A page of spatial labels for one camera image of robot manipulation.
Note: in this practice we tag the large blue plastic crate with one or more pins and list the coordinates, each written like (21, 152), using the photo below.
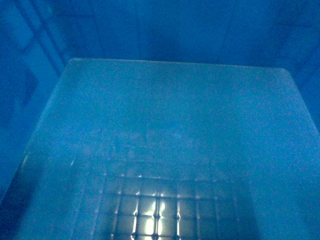
(159, 119)

